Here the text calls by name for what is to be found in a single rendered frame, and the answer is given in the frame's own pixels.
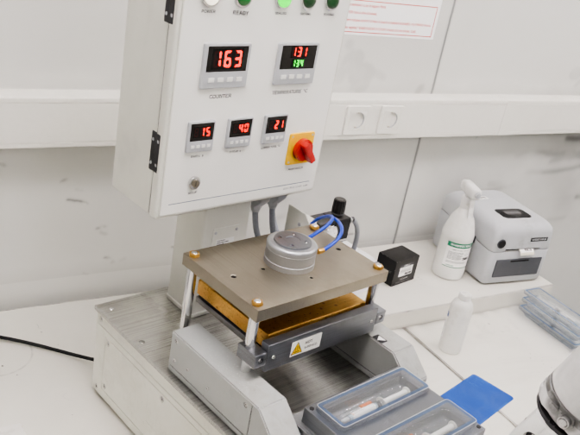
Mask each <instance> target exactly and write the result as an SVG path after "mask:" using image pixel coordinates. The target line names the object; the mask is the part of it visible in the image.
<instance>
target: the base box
mask: <svg viewBox="0 0 580 435"><path fill-rule="evenodd" d="M92 386H93V387H94V388H95V389H96V390H97V392H98V393H99V394H100V395H101V396H102V397H103V398H104V400H105V401H106V402H107V403H108V404H109V405H110V407H111V408H112V409H113V410H114V411H115V412H116V413H117V415H118V416H119V417H120V418H121V419H122V420H123V421H124V423H125V424H126V425H127V426H128V427H129V428H130V429H131V431H132V432H133V433H134V434H135V435H222V434H221V433H220V432H219V431H218V430H217V429H216V428H214V427H213V426H212V425H211V424H210V423H209V422H208V421H207V420H206V419H205V418H204V417H203V416H202V415H201V414H200V413H199V412H198V411H197V410H196V409H195V408H194V407H193V406H192V405H191V404H190V403H189V402H188V401H187V400H186V399H185V398H184V397H183V396H182V395H181V394H180V393H179V392H178V391H177V390H176V389H175V388H174V387H173V386H172V385H171V384H170V383H169V382H168V381H167V380H166V379H165V378H164V377H163V376H162V375H161V374H160V373H159V372H158V371H157V370H156V369H155V368H154V367H153V366H152V365H151V364H150V363H149V362H148V361H147V360H146V359H145V358H144V357H143V356H142V355H141V354H140V353H139V352H138V351H137V350H136V349H135V348H134V347H133V346H132V345H131V344H130V343H129V342H128V341H127V340H126V339H125V338H123V337H122V336H121V335H120V334H119V333H118V332H117V331H116V330H115V329H114V328H113V327H112V326H111V325H110V324H109V323H108V322H107V321H106V320H105V319H104V318H103V317H102V316H101V315H100V314H99V313H98V321H97V332H96V343H95V353H94V364H93V375H92Z"/></svg>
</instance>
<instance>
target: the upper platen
mask: <svg viewBox="0 0 580 435"><path fill-rule="evenodd" d="M197 293H198V294H199V295H198V296H196V302H198V303H199V304H200V305H201V306H202V307H204V309H206V311H208V312H209V313H210V314H211V315H213V316H214V317H215V318H216V319H218V320H219V321H220V322H221V323H222V324H224V325H225V326H226V327H227V328H229V329H230V330H231V331H232V332H234V333H235V334H236V335H237V336H238V337H240V338H241V339H242V340H243V341H244V340H245V337H246V331H247V326H248V322H249V317H248V316H247V315H246V314H244V313H243V312H242V311H240V310H239V309H238V308H237V307H235V306H234V305H233V304H231V303H230V302H229V301H228V300H227V299H226V298H224V297H223V296H222V295H221V294H219V293H218V292H217V291H215V290H214V289H213V288H212V287H210V286H209V285H208V284H206V283H205V282H204V281H202V280H201V279H199V284H198V291H197ZM365 303H366V302H365V301H364V300H362V299H360V298H359V297H357V296H356V295H355V294H353V293H347V294H345V295H342V296H339V297H336V298H334V299H328V300H326V301H323V302H320V303H318V304H315V305H312V306H307V307H304V308H301V309H299V310H296V311H293V312H288V313H285V314H282V315H280V316H277V317H274V318H270V319H267V320H263V321H261V322H260V324H259V329H258V333H257V339H256V344H257V345H259V346H260V347H262V341H263V340H265V339H268V338H271V337H275V336H278V335H280V334H283V333H286V332H289V331H292V330H295V329H298V328H300V327H303V326H306V325H310V324H313V323H316V322H318V321H321V320H323V319H326V318H330V317H333V316H336V315H338V314H341V313H344V312H348V311H351V310H354V309H356V308H358V307H361V306H365Z"/></svg>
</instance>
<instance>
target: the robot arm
mask: <svg viewBox="0 0 580 435"><path fill-rule="evenodd" d="M537 406H538V407H537V408H536V409H535V410H534V411H532V412H531V413H530V414H529V415H528V416H527V417H526V418H525V419H524V420H523V421H522V422H521V423H520V424H519V425H518V426H516V427H515V428H514V429H513V430H512V431H511V432H510V433H509V434H508V435H580V345H579V346H578V347H577V348H576V349H575V350H574V351H573V352H572V353H571V354H570V355H568V356H567V357H566V358H565V359H564V360H563V361H562V362H561V363H560V364H559V365H558V366H557V367H556V368H555V369H554V370H553V371H552V372H551V373H550V374H549V375H548V376H547V377H546V378H545V379H544V380H543V381H542V382H541V384H540V386H539V392H538V394H537Z"/></svg>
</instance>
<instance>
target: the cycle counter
mask: <svg viewBox="0 0 580 435"><path fill-rule="evenodd" d="M243 55H244V48H215V49H213V55H212V62H211V70H220V69H242V65H243Z"/></svg>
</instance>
